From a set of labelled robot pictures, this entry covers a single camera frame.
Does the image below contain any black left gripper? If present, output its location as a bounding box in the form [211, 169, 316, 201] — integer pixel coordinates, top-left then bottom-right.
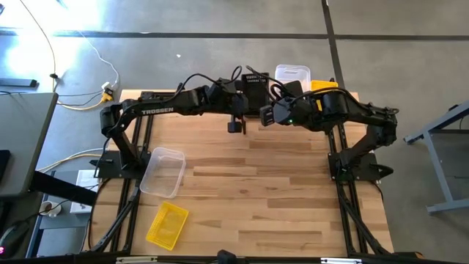
[229, 93, 251, 135]

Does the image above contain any black slotted plastic basket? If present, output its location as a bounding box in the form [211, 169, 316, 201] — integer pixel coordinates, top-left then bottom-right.
[241, 73, 270, 119]

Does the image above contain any clear plastic basket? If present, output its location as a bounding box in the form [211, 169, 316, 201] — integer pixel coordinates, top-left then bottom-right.
[139, 146, 187, 199]
[274, 64, 312, 93]

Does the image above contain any yellow slotted plastic basket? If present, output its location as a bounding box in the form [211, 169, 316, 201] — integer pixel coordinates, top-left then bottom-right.
[310, 79, 339, 92]
[145, 201, 190, 252]

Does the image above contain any white and yellow power strip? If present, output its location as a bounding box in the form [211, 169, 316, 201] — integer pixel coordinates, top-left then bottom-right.
[101, 81, 120, 104]

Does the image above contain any gray side table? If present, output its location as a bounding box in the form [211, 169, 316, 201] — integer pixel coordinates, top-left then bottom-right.
[402, 100, 469, 216]

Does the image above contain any white box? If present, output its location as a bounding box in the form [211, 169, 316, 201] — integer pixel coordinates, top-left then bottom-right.
[69, 169, 100, 215]

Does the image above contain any white cup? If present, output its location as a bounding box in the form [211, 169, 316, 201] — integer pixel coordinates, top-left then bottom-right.
[38, 200, 63, 219]

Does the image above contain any gray desk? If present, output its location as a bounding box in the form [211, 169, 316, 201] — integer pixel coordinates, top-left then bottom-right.
[0, 91, 59, 199]

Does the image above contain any black computer mouse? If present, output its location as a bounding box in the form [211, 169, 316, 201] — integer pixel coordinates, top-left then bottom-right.
[0, 221, 31, 258]

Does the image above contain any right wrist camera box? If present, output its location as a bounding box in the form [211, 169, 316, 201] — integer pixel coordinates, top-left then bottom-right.
[259, 105, 276, 127]

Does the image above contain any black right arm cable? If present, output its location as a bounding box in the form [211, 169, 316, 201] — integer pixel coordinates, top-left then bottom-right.
[245, 65, 352, 107]

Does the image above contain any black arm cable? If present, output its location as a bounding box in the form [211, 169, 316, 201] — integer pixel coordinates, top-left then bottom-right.
[175, 65, 243, 100]
[245, 65, 352, 107]

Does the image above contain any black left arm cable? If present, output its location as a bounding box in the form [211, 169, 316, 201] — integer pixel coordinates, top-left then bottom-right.
[175, 65, 243, 100]

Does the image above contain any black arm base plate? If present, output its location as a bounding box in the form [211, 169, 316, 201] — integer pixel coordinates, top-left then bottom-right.
[95, 149, 152, 180]
[327, 152, 395, 183]

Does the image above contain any black aluminium table frame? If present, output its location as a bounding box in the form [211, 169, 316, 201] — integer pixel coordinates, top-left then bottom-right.
[84, 89, 422, 264]

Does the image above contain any white floor cable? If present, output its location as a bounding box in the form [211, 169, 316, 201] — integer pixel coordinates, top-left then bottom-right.
[77, 31, 121, 87]

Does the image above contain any yellow floor cable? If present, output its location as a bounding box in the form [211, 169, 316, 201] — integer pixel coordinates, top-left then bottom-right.
[56, 98, 111, 111]

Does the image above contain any thin black floor cable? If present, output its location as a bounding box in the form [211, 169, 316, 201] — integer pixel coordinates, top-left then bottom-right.
[18, 0, 58, 92]

